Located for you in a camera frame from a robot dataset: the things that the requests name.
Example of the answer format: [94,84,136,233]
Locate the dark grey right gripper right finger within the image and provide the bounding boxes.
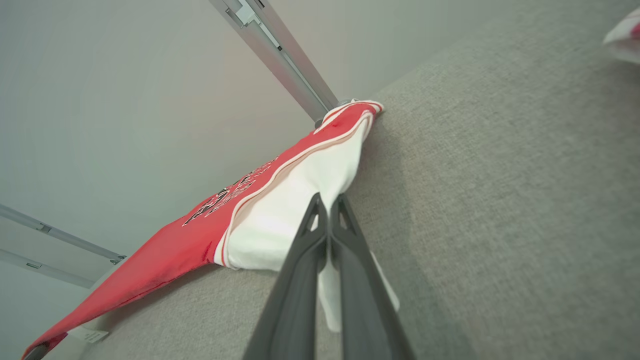
[330,194,416,360]

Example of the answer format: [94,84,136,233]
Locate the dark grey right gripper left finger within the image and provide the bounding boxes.
[242,193,330,360]

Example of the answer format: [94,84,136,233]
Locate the red white jersey shirt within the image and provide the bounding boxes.
[21,99,401,360]

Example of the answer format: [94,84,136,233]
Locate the red shorts with white stripe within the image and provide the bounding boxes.
[602,7,640,65]

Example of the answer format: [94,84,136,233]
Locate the grey metal frame post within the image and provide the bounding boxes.
[0,248,95,289]
[0,203,127,264]
[209,0,342,125]

